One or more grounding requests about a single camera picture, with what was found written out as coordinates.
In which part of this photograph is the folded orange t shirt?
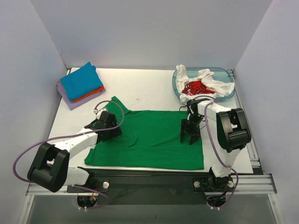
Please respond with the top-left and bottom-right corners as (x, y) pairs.
(72, 85), (105, 103)

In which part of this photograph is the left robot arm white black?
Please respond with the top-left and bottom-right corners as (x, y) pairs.
(27, 110), (122, 192)

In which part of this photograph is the clear blue plastic bin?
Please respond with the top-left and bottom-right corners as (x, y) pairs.
(171, 67), (234, 99)

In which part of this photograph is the green t shirt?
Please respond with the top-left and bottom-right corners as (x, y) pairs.
(84, 97), (204, 170)

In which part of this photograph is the folded lilac t shirt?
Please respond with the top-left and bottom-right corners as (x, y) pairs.
(57, 82), (106, 110)

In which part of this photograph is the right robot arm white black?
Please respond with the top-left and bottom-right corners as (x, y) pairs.
(180, 97), (252, 190)

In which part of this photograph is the aluminium frame rail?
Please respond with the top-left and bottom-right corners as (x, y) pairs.
(26, 175), (277, 196)

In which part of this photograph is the folded blue t shirt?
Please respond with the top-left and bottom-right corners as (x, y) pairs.
(60, 62), (104, 101)

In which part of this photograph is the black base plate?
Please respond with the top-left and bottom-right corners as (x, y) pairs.
(61, 168), (234, 206)

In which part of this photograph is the white t shirt red print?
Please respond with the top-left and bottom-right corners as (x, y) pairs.
(176, 64), (235, 105)

